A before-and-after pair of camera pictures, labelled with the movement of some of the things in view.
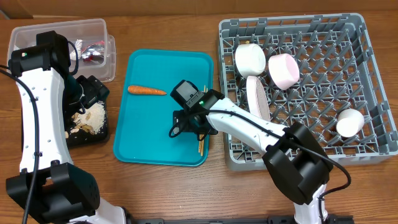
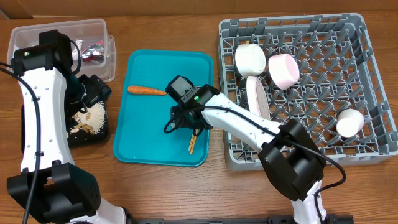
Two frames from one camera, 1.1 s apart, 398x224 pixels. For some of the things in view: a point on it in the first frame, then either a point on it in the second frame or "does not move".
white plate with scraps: [258, 102] does not move
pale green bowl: [250, 60] does not move
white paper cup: [349, 122] does not move
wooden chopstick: [199, 135] → [191, 142]
